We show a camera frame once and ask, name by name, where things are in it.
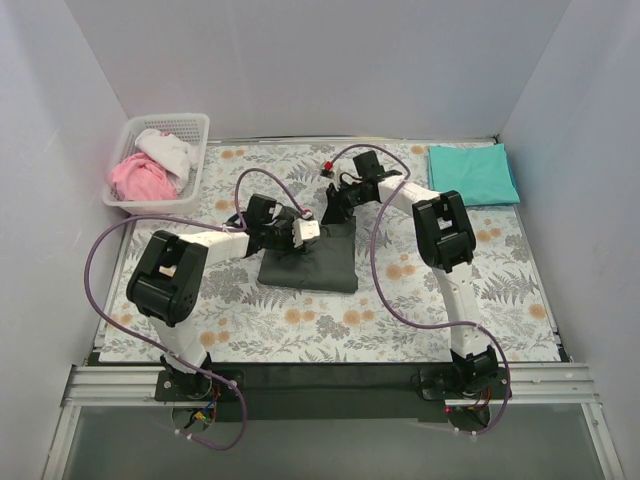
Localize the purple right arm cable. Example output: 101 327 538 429
327 144 512 437

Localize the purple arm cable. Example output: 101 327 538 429
327 144 512 437
84 168 314 451

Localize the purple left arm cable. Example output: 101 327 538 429
84 168 314 451

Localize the floral patterned table mat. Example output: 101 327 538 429
100 140 572 365

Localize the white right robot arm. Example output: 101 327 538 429
321 150 500 399

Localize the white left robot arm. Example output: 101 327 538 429
126 194 306 400

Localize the white plastic laundry basket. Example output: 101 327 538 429
102 113 210 215

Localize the aluminium frame rail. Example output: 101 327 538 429
43 363 624 479

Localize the pink crumpled t-shirt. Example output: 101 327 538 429
108 153 178 201

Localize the white crumpled t-shirt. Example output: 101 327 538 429
135 129 199 182

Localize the folded teal t-shirt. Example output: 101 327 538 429
428 144 520 206

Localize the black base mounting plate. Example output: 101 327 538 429
153 363 513 425

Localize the dark grey t-shirt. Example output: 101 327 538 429
257 217 358 294

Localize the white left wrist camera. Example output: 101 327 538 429
292 218 320 249

